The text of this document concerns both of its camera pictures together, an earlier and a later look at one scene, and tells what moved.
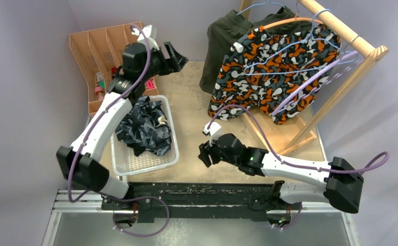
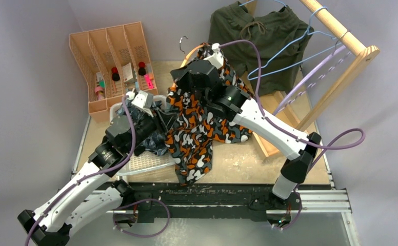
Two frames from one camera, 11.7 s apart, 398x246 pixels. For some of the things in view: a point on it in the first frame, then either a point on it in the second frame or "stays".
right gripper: [206, 150] → [181, 76]
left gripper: [175, 63] → [162, 120]
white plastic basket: [124, 161] stays
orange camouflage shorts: [282, 73] → [197, 122]
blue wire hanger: [312, 33] → [307, 31]
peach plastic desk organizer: [100, 51] stays
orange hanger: [261, 28] → [185, 58]
